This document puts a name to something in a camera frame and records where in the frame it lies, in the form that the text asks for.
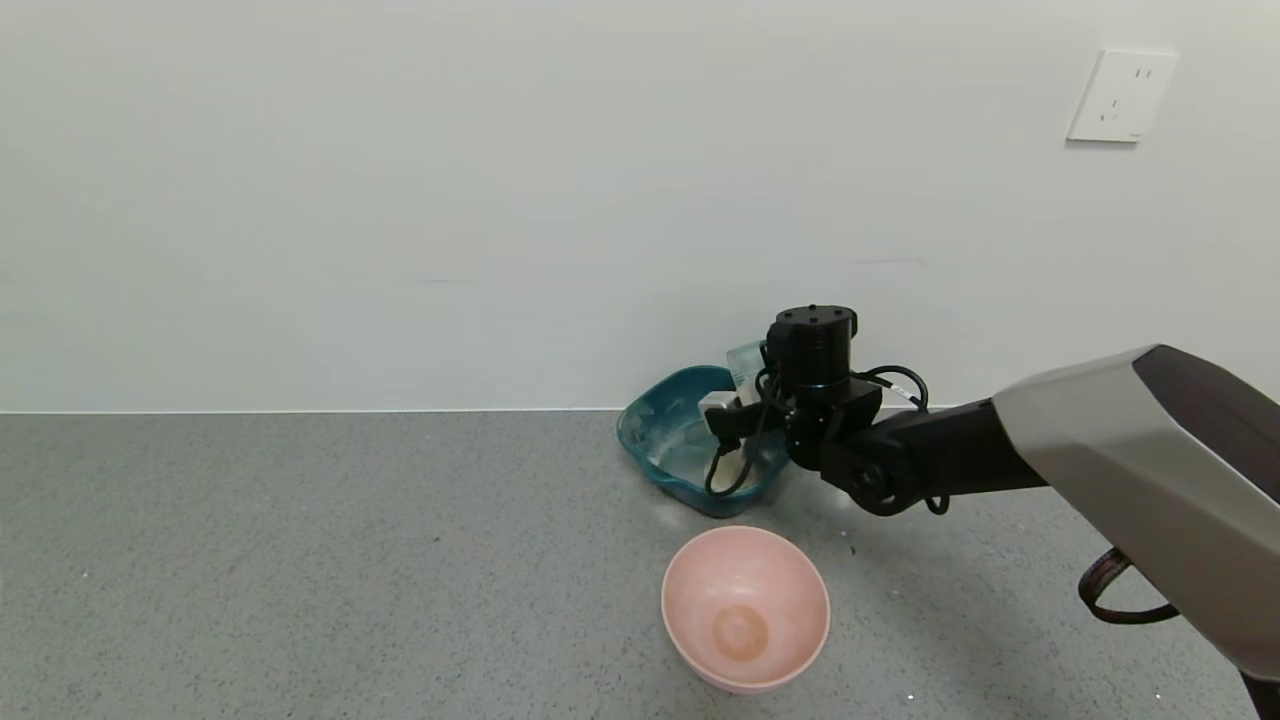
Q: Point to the pink round bowl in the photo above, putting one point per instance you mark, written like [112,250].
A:
[745,610]

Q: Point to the white wall socket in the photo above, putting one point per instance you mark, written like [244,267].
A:
[1122,95]

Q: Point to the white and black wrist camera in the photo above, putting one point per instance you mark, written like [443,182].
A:
[722,402]

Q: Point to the teal square plastic bowl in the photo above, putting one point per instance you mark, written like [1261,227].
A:
[660,440]

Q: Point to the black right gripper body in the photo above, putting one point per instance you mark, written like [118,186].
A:
[835,420]

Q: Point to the clear ribbed plastic cup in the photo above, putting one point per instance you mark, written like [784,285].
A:
[745,365]

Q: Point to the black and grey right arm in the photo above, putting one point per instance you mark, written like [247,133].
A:
[1100,460]

